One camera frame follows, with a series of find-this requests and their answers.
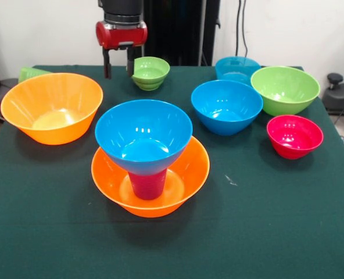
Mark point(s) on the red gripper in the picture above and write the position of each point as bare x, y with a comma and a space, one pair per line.
121, 36

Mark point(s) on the small green plastic bowl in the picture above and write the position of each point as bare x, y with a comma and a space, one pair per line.
151, 74

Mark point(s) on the blue plastic bowl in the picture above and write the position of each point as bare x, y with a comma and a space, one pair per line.
143, 122
225, 101

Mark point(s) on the green plastic cup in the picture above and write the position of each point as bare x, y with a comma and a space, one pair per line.
29, 74

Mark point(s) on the purple plastic cup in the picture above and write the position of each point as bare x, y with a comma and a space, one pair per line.
147, 186

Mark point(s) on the large orange plastic bowl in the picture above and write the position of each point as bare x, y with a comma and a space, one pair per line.
192, 174
50, 93

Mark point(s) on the small translucent blue bowl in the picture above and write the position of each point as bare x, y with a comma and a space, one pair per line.
237, 68

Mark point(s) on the large green plastic bowl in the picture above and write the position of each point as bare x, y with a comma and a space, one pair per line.
285, 84

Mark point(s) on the small pink plastic bowl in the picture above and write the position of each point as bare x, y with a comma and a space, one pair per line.
294, 133

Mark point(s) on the dark green table cloth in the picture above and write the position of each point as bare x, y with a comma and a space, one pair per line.
259, 232

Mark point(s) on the black stand base with knob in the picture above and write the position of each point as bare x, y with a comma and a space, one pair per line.
343, 96

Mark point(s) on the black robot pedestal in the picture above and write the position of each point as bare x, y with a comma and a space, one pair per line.
177, 29

